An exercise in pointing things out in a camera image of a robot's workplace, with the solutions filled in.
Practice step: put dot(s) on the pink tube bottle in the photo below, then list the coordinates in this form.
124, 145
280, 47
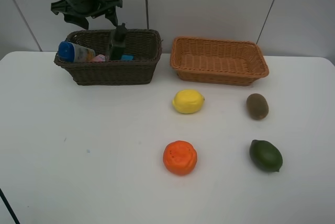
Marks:
100, 58

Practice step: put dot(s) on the orange tangerine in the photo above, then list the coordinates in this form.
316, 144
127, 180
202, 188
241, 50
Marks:
180, 158

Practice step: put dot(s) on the blue capped white bottle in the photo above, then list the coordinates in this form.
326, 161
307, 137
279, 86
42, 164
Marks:
70, 52

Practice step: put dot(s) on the dark brown wicker basket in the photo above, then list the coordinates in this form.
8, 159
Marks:
145, 47

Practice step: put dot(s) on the orange wicker basket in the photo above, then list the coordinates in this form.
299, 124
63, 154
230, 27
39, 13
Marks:
217, 61

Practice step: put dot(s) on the dark green avocado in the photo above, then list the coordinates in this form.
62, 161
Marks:
265, 156

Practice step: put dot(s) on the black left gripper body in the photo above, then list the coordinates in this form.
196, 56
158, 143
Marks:
84, 8

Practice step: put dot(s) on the black whiteboard eraser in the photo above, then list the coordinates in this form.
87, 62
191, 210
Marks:
126, 57

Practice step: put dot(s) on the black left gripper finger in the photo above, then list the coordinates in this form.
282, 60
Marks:
112, 16
79, 21

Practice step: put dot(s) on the brown kiwi fruit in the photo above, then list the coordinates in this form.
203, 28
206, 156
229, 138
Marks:
257, 106

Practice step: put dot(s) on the black pump dispenser bottle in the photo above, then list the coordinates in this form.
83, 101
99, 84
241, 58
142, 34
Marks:
117, 42

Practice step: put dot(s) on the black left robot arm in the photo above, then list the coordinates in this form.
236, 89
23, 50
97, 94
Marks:
77, 11

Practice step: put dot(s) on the yellow lemon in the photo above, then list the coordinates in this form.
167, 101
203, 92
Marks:
188, 101

